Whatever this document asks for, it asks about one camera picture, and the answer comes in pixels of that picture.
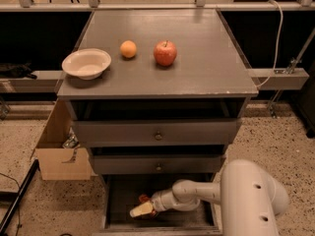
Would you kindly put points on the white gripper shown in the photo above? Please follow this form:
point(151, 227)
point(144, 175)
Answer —
point(159, 202)

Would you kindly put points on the red coke can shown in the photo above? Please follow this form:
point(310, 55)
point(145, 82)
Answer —
point(144, 198)

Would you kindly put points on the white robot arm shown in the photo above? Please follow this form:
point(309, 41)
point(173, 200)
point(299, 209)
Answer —
point(250, 199)

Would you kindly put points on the grey open bottom drawer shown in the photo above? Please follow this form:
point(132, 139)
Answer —
point(123, 192)

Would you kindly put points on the grey middle drawer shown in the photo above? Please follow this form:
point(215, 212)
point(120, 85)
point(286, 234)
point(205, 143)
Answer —
point(156, 164)

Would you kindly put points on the grey top drawer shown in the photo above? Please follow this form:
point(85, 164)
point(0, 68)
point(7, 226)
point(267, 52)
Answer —
point(100, 134)

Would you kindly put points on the grey wooden drawer cabinet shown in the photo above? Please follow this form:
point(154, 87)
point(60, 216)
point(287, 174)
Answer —
point(206, 81)

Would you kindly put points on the cardboard box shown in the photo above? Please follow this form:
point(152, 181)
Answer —
point(58, 156)

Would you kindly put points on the black bar on floor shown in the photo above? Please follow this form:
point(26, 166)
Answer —
point(13, 199)

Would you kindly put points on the white bowl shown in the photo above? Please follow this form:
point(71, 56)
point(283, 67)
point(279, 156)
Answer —
point(86, 64)

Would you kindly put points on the red apple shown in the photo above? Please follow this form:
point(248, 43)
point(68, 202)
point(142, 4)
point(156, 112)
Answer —
point(165, 53)

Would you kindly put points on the orange fruit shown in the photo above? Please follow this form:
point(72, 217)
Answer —
point(128, 49)

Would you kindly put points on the black cloth on shelf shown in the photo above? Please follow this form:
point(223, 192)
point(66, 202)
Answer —
point(15, 71)

